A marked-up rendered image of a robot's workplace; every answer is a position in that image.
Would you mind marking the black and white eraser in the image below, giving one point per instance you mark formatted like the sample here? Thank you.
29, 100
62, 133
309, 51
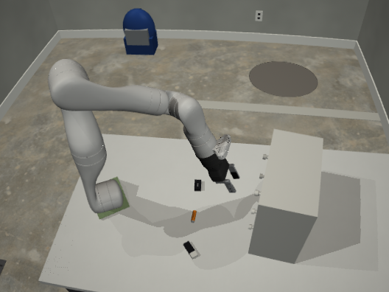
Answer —
190, 250

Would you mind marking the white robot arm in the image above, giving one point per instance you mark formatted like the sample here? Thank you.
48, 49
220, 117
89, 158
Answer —
76, 96

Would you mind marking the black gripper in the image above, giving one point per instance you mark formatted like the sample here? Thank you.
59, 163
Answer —
210, 154

